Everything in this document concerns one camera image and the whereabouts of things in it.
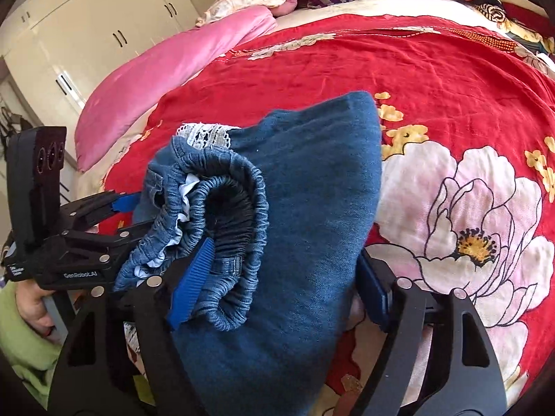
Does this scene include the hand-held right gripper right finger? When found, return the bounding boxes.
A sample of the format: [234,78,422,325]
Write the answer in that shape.
[356,250,509,416]

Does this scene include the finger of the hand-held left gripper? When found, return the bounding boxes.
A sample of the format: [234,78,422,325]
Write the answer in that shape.
[61,220,156,257]
[58,191,143,228]

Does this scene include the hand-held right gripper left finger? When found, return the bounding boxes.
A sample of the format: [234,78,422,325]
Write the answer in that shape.
[48,238,217,416]

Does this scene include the blue denim pants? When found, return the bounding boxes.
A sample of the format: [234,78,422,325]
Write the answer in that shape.
[113,91,383,416]

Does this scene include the person's left forearm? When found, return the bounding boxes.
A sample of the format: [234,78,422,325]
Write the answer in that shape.
[0,285,62,407]

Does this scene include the person's left hand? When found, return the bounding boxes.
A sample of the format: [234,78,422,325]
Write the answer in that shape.
[16,286,84,339]

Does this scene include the dark hanging object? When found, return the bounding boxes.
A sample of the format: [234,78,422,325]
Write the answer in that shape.
[0,103,27,141]

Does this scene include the pink quilt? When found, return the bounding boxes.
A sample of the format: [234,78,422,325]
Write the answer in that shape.
[75,6,279,174]

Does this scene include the white wardrobe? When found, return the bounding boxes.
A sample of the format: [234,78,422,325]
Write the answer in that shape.
[0,0,205,191]

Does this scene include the red floral bedspread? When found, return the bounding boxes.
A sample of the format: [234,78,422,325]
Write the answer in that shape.
[101,15,555,416]

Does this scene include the white floral pillow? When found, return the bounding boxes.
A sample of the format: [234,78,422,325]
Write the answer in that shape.
[195,0,299,27]

